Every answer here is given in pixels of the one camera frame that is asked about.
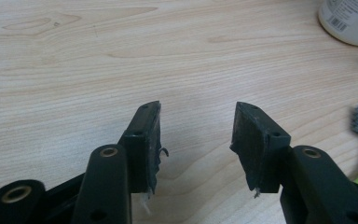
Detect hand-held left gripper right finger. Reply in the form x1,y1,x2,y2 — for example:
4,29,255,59
229,101,358,224

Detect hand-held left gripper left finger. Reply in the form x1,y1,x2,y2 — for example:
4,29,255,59
71,100,170,224

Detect white plastic bottle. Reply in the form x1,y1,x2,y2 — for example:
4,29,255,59
317,0,358,48

